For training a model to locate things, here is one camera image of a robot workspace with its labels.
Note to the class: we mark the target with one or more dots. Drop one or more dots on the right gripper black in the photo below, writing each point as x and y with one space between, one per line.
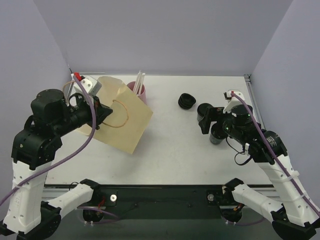
213 117

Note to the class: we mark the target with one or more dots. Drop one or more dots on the pink straw holder cup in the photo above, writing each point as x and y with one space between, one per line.
141 92

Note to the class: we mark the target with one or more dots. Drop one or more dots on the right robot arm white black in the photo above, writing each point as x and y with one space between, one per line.
294 217

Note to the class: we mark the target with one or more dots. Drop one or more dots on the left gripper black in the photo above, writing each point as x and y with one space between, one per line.
95 112

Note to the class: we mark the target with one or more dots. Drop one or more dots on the dark translucent coffee cup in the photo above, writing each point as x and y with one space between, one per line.
200 116

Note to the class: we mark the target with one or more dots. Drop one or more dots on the black cup lid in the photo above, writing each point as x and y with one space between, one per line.
202 108

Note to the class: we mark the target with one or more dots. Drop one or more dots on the stack of black lids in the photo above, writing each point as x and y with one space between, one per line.
186 101

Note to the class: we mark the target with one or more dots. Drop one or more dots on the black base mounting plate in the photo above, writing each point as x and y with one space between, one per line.
166 202

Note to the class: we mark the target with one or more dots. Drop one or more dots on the white paper straw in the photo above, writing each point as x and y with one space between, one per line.
141 83
137 82

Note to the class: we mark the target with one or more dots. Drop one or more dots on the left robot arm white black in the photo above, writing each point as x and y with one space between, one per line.
33 150

